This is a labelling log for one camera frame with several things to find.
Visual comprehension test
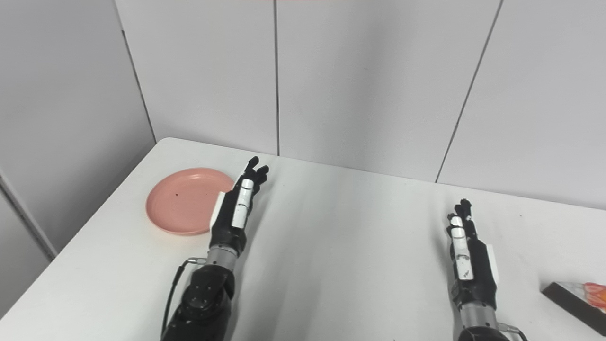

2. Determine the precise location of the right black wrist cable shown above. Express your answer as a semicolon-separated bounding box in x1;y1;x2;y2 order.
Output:
497;323;530;341

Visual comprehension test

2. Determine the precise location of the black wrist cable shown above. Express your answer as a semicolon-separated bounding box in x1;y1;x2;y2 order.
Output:
497;323;530;341
160;257;207;341

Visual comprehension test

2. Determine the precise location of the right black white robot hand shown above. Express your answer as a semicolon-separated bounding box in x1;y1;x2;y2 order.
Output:
446;198;500;311

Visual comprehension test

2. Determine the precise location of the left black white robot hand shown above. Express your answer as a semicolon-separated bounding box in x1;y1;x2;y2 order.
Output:
209;156;270;259

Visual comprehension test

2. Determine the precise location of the chocolate cake slice with fruit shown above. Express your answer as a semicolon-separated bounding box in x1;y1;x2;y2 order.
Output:
541;281;606;336

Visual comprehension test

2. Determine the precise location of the pink round plate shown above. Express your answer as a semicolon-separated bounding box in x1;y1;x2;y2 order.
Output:
146;168;236;236

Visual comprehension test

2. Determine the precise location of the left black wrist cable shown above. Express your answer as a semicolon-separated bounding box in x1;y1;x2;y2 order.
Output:
160;257;207;341

